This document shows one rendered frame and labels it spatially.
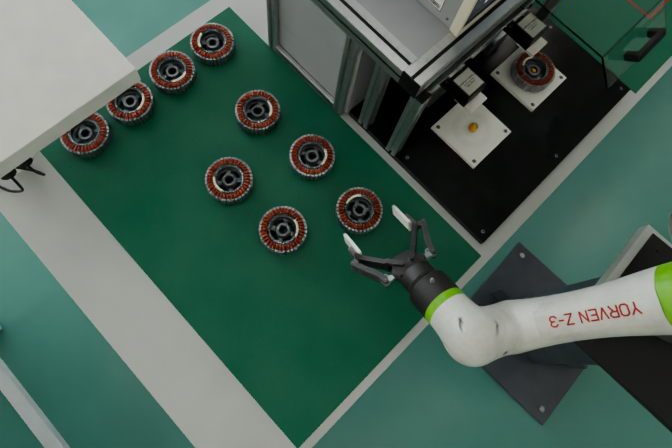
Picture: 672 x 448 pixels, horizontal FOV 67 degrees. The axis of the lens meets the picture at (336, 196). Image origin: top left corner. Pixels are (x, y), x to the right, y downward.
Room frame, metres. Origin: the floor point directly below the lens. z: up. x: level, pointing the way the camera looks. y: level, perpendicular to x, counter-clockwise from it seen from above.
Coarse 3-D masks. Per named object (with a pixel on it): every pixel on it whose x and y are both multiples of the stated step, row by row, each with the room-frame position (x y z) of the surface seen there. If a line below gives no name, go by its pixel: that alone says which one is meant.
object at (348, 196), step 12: (348, 192) 0.40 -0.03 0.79; (360, 192) 0.41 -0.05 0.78; (372, 192) 0.42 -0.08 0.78; (348, 204) 0.38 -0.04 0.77; (360, 204) 0.39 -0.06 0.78; (372, 204) 0.39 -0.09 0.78; (336, 216) 0.34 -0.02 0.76; (348, 216) 0.35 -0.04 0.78; (360, 216) 0.36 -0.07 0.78; (372, 216) 0.36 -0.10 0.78; (348, 228) 0.32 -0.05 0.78; (360, 228) 0.33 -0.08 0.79; (372, 228) 0.34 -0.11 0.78
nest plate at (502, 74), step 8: (520, 48) 0.96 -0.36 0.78; (512, 56) 0.92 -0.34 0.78; (504, 64) 0.89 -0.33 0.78; (496, 72) 0.86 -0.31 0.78; (504, 72) 0.87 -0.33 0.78; (560, 72) 0.92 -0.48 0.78; (496, 80) 0.84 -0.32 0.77; (504, 80) 0.84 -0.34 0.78; (512, 80) 0.85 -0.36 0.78; (560, 80) 0.90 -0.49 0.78; (512, 88) 0.83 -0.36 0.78; (520, 88) 0.83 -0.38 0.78; (552, 88) 0.86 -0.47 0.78; (520, 96) 0.81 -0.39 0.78; (528, 96) 0.82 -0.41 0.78; (536, 96) 0.82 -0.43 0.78; (544, 96) 0.83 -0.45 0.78; (528, 104) 0.79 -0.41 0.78; (536, 104) 0.80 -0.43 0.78
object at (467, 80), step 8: (464, 72) 0.73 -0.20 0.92; (472, 72) 0.74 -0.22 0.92; (448, 80) 0.71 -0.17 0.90; (456, 80) 0.70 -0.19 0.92; (464, 80) 0.71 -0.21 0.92; (472, 80) 0.71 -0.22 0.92; (480, 80) 0.72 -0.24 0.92; (448, 88) 0.69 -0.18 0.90; (456, 88) 0.68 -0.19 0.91; (464, 88) 0.69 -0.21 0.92; (472, 88) 0.69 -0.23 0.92; (480, 88) 0.70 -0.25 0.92; (456, 96) 0.68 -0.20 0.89; (464, 96) 0.67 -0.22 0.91; (472, 96) 0.68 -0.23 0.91; (480, 96) 0.71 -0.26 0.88; (464, 104) 0.66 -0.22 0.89; (472, 104) 0.68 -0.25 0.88; (480, 104) 0.69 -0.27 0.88
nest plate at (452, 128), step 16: (448, 112) 0.70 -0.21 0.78; (464, 112) 0.71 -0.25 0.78; (480, 112) 0.73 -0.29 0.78; (432, 128) 0.64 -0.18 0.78; (448, 128) 0.65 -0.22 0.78; (464, 128) 0.67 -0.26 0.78; (480, 128) 0.68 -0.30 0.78; (496, 128) 0.69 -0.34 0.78; (448, 144) 0.61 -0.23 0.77; (464, 144) 0.62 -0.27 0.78; (480, 144) 0.64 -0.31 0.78; (496, 144) 0.65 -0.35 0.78; (464, 160) 0.58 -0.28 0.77; (480, 160) 0.59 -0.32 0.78
